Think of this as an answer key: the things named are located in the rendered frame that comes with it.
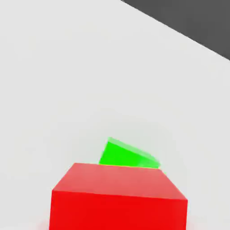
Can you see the small red cube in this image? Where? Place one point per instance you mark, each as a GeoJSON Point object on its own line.
{"type": "Point", "coordinates": [118, 203]}

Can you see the small green cube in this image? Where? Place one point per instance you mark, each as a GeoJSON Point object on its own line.
{"type": "Point", "coordinates": [124, 156]}

